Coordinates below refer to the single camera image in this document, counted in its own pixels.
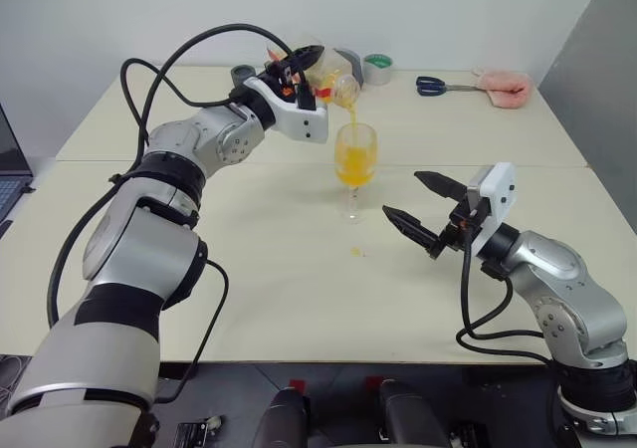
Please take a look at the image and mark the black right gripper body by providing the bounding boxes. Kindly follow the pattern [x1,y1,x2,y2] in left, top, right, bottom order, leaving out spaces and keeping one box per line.
[426,190,492,263]

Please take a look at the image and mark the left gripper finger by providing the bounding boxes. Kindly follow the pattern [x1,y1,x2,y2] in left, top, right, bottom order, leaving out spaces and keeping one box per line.
[290,43,325,70]

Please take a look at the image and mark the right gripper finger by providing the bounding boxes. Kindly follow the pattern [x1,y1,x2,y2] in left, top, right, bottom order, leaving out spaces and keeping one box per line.
[381,205,442,253]
[414,170,470,203]

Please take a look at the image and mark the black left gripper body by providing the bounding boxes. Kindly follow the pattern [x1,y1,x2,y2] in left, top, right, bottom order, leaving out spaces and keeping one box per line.
[263,54,307,102]

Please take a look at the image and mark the clear bottle with red tape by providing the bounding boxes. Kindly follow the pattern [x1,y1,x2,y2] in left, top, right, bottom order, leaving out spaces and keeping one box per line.
[266,37,363,111]

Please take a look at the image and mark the clear wine glass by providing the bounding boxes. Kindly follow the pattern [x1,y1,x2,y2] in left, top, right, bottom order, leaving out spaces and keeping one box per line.
[333,122,378,225]

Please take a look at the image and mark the silver tape roll green core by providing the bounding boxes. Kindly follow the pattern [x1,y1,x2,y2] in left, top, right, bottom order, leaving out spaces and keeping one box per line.
[361,53,395,87]

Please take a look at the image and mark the pink cloth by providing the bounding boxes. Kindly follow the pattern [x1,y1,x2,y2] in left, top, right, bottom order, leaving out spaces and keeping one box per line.
[471,68,534,110]

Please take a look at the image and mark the grey partition panel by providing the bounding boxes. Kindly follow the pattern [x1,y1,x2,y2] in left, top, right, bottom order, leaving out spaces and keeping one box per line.
[538,0,637,170]

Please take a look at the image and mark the dark rounded shape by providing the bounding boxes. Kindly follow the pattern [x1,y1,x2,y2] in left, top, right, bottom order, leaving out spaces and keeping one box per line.
[251,386,318,448]
[377,378,452,448]

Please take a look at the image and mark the grey laptop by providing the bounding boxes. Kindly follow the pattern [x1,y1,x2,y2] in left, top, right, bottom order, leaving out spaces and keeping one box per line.
[0,102,38,240]

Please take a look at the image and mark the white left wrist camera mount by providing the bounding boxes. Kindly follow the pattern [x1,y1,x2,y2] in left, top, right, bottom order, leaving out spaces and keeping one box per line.
[242,76,330,145]

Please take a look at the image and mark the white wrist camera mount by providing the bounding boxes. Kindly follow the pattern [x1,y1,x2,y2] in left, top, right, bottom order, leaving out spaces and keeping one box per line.
[466,161,518,256]
[242,76,330,145]

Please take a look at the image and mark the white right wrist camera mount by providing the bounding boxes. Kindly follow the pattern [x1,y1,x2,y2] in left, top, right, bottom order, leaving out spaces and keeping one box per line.
[466,161,518,256]

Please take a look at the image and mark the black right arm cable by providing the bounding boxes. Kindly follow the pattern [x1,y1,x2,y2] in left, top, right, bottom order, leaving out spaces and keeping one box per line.
[456,221,561,368]

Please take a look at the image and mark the dark blue handled scissors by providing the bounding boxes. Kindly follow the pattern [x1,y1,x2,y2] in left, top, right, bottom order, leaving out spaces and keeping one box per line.
[415,75,492,98]

